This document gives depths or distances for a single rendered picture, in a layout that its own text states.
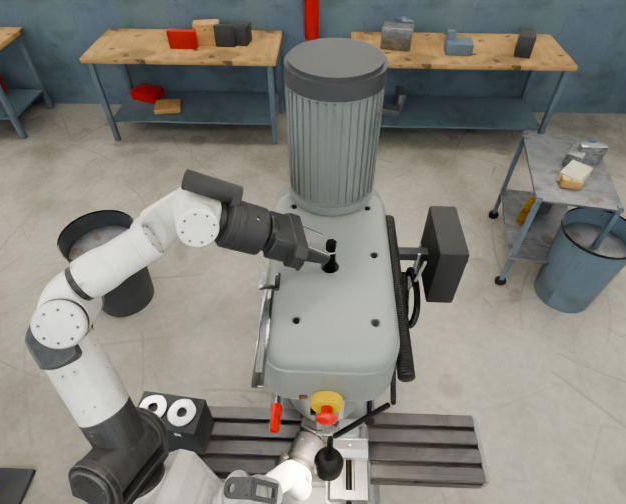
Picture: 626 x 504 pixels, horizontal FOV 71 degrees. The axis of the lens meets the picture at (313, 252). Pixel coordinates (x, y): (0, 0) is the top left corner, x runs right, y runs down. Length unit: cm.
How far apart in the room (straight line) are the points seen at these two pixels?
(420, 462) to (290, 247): 115
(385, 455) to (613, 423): 186
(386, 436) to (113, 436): 109
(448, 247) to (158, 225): 75
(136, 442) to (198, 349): 221
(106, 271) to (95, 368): 17
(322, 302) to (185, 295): 259
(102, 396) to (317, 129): 61
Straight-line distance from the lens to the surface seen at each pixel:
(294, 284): 86
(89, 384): 83
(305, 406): 124
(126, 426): 88
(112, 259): 76
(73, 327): 77
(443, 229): 126
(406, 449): 173
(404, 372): 87
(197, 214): 69
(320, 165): 93
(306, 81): 84
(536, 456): 297
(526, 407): 308
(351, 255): 92
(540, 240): 359
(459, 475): 175
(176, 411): 160
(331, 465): 115
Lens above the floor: 256
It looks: 46 degrees down
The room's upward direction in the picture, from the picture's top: straight up
